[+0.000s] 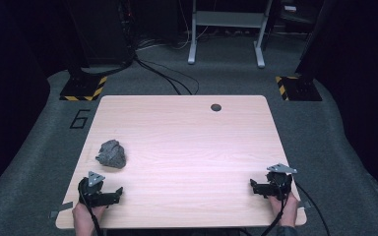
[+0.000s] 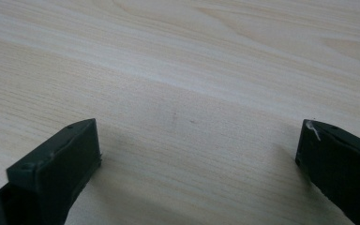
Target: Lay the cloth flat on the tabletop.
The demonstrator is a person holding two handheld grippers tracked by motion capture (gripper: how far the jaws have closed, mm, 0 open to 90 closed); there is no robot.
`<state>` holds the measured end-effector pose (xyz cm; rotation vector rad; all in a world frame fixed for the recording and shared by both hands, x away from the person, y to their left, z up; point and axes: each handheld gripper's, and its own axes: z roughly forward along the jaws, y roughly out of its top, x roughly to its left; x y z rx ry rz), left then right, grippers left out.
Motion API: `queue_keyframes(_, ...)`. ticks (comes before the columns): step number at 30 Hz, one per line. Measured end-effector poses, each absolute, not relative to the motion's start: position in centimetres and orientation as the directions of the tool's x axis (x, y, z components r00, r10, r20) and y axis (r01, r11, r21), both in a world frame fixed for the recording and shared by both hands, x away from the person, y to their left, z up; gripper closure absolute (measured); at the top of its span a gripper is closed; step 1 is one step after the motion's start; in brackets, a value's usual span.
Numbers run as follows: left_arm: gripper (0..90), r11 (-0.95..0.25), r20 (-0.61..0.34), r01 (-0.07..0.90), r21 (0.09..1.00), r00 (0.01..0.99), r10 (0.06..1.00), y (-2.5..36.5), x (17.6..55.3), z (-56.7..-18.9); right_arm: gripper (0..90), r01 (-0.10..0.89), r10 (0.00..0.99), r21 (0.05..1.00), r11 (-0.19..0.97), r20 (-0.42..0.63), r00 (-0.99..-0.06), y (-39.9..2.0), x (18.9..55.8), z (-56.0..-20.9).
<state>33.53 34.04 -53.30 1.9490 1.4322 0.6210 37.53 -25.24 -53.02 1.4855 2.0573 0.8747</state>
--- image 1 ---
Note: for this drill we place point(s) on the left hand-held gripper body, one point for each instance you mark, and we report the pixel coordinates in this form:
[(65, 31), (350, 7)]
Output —
[(90, 193)]

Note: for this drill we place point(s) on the grey tape strip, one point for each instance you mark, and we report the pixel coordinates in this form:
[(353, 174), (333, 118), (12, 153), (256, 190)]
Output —
[(305, 205), (62, 208)]

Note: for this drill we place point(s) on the dark round table grommet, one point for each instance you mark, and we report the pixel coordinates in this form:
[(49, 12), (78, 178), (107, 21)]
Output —
[(216, 107)]

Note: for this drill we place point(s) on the person's left hand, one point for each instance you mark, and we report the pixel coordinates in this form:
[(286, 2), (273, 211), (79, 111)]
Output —
[(85, 214)]

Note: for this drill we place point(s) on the grey felt cloth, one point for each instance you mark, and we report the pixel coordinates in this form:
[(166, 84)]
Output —
[(112, 154)]

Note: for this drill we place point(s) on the white metal desk frame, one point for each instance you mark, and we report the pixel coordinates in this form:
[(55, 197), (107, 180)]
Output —
[(226, 19)]

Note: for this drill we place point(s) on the black cabinet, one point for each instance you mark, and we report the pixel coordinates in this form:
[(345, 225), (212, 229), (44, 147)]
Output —
[(101, 29)]

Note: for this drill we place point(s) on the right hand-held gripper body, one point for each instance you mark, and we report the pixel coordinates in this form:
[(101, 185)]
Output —
[(280, 183)]

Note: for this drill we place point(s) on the person's right hand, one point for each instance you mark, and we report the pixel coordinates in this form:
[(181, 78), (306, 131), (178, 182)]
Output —
[(287, 208)]

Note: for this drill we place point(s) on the black stand base yellow stripes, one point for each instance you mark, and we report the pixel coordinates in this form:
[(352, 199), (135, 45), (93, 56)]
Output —
[(300, 88), (82, 88)]

